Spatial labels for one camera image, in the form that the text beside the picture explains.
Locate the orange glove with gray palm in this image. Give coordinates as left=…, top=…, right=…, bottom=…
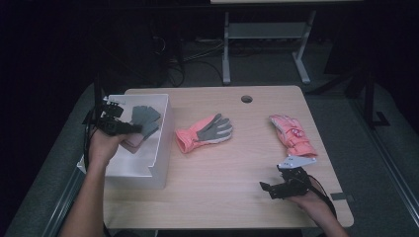
left=175, top=113, right=234, bottom=155

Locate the black metal stand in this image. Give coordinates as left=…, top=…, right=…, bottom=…
left=362, top=67, right=390, bottom=128

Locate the white storage box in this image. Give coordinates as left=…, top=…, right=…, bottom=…
left=76, top=93, right=175, bottom=191

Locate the tangle of floor cables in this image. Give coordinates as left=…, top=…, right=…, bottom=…
left=149, top=34, right=225, bottom=87

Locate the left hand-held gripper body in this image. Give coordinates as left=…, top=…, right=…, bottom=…
left=96, top=96, right=132, bottom=136

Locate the black tape strip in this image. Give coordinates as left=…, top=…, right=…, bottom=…
left=329, top=192, right=356, bottom=202

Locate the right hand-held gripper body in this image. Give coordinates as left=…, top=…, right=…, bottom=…
left=276, top=155, right=318, bottom=199

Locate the gray metal table frame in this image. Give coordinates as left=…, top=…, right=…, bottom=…
left=221, top=9, right=317, bottom=86

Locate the pink printed ski glove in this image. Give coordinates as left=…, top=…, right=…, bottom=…
left=269, top=114, right=319, bottom=158

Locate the aluminium floor rail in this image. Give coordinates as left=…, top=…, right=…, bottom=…
left=349, top=97, right=419, bottom=228
left=41, top=167, right=87, bottom=237

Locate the person's left hand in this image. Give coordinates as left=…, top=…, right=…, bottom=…
left=87, top=128, right=133, bottom=170

